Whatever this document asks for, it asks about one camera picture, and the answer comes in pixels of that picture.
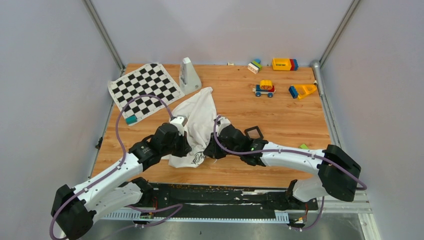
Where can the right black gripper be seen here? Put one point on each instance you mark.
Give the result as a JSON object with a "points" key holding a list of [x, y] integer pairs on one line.
{"points": [[212, 151]]}

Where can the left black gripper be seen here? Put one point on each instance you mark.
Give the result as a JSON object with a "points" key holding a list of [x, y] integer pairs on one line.
{"points": [[185, 147]]}

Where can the white printed garment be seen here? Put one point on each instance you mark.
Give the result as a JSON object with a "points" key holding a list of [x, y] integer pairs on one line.
{"points": [[200, 111]]}

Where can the black square frame lid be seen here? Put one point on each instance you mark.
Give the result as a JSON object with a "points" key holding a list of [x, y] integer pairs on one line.
{"points": [[254, 133]]}

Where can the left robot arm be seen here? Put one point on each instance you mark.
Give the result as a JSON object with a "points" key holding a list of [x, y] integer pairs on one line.
{"points": [[76, 209]]}

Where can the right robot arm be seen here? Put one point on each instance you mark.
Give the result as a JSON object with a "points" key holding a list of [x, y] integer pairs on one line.
{"points": [[334, 172]]}

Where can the teal small block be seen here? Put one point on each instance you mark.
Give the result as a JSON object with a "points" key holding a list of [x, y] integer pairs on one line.
{"points": [[131, 120]]}

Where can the white cone-shaped box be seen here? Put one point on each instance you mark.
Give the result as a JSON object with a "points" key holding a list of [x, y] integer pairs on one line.
{"points": [[189, 80]]}

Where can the black white checkerboard sheet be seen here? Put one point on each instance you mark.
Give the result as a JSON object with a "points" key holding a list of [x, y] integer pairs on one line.
{"points": [[150, 79]]}

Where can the toy car with yellow top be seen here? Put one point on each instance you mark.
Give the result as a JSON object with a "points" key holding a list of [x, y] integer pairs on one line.
{"points": [[265, 87]]}

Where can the white green blue blocks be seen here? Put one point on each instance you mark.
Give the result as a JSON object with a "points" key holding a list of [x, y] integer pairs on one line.
{"points": [[255, 66]]}

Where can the yellow blue toy scoop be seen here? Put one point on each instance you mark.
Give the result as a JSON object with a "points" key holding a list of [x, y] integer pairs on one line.
{"points": [[300, 91]]}

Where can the yellow red blue block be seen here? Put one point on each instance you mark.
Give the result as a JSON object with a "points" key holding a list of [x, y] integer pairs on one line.
{"points": [[284, 64]]}

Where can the grey metal pipe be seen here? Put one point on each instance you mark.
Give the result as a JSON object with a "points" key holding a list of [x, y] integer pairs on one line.
{"points": [[316, 68]]}

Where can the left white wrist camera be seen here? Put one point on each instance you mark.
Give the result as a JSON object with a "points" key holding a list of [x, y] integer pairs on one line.
{"points": [[179, 122]]}

